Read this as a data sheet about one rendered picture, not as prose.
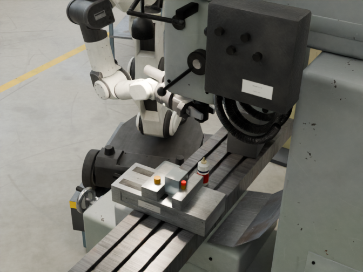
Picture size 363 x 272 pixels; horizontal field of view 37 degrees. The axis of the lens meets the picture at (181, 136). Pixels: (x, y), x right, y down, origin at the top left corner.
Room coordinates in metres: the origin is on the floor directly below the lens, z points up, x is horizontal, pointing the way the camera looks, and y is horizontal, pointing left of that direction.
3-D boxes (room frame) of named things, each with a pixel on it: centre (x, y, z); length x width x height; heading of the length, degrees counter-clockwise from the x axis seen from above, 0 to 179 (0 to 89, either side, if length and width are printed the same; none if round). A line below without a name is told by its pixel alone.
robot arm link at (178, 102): (1.57, 0.00, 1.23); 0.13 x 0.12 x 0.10; 134
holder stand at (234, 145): (1.80, -0.27, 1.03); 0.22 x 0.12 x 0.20; 157
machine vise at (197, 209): (1.39, 0.04, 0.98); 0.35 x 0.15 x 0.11; 62
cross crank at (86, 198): (1.76, 0.37, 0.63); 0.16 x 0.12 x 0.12; 59
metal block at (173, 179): (1.37, 0.01, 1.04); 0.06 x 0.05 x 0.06; 152
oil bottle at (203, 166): (1.52, -0.08, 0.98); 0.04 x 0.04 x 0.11
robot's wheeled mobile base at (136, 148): (2.36, 0.12, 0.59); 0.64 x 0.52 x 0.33; 168
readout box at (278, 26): (1.06, -0.15, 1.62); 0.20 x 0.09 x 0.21; 59
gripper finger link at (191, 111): (1.48, -0.04, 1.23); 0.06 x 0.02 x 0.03; 44
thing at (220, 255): (1.50, -0.06, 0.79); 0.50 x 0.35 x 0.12; 59
